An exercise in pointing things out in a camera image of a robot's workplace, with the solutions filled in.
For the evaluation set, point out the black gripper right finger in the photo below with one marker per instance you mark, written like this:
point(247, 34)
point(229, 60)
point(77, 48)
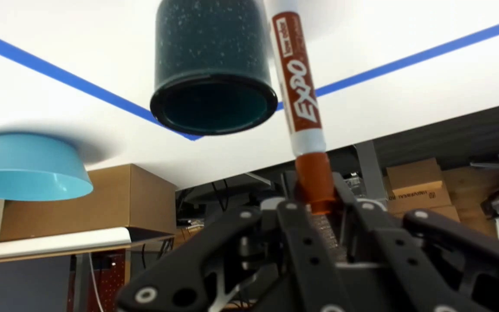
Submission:
point(429, 253)

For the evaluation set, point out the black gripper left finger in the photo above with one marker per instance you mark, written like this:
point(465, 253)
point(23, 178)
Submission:
point(226, 253)

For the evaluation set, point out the orange Expo dry-erase marker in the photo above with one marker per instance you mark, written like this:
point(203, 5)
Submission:
point(302, 86)

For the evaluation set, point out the stacked brown cardboard boxes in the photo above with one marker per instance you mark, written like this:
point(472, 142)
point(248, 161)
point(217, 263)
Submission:
point(425, 187)

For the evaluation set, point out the grey table leg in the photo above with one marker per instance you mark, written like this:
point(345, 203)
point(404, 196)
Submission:
point(371, 170)

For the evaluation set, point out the large brown cardboard box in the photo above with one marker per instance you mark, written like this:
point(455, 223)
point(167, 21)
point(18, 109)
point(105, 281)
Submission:
point(122, 201)

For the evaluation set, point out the blue tape strip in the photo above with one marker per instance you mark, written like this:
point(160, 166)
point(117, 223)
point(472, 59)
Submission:
point(60, 71)
point(423, 54)

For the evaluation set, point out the dark green speckled mug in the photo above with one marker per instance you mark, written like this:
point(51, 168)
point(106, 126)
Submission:
point(212, 52)

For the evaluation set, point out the light blue bowl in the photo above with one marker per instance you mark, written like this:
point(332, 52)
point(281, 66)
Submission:
point(27, 166)

